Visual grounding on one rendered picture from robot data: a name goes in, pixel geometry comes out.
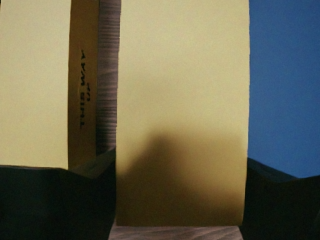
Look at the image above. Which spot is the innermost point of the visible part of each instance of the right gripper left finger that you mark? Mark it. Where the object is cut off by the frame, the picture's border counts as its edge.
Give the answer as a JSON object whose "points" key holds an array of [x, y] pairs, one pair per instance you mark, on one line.
{"points": [[81, 202]]}

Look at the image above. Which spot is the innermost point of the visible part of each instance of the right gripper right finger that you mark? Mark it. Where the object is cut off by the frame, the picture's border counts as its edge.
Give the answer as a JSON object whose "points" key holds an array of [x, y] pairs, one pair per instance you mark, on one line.
{"points": [[279, 206]]}

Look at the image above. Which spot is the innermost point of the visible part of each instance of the yellow cardboard carton side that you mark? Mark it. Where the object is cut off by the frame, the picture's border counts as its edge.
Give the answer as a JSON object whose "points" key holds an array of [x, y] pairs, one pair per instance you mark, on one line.
{"points": [[182, 113], [48, 82]]}

